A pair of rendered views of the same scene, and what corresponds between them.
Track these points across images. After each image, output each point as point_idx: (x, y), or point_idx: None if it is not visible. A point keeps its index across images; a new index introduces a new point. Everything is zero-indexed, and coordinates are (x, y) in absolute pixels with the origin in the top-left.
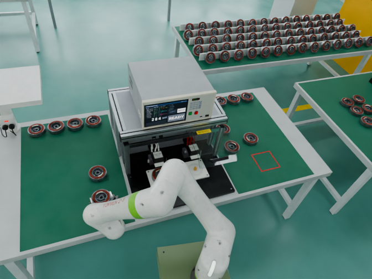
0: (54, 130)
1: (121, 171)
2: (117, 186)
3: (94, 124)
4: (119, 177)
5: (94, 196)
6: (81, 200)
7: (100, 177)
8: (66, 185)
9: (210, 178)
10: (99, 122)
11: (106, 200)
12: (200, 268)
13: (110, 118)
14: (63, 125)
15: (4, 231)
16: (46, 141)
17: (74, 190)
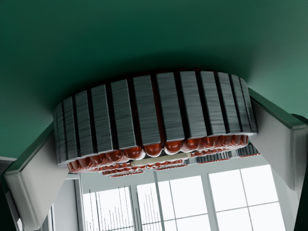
0: (222, 160)
1: (14, 156)
2: (13, 139)
3: (125, 173)
4: (18, 150)
5: (214, 150)
6: (301, 88)
7: (133, 169)
8: (299, 113)
9: None
10: (113, 175)
11: (106, 164)
12: None
13: (84, 213)
14: (198, 162)
15: None
16: (250, 141)
17: (284, 109)
